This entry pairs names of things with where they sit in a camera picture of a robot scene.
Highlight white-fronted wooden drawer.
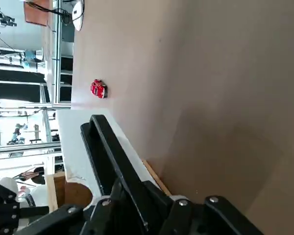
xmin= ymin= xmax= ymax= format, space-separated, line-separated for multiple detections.
xmin=56 ymin=108 xmax=187 ymax=232

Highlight wooden cabinet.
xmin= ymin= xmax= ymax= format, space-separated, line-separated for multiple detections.
xmin=44 ymin=171 xmax=94 ymax=214

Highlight red toy car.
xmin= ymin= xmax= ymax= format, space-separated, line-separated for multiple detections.
xmin=90 ymin=78 xmax=108 ymax=100

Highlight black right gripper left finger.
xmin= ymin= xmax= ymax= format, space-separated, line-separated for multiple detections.
xmin=23 ymin=180 xmax=144 ymax=235

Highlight white desk lamp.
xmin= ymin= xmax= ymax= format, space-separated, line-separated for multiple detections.
xmin=72 ymin=0 xmax=85 ymax=32

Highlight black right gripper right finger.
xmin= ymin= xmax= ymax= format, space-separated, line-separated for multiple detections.
xmin=143 ymin=181 xmax=265 ymax=235

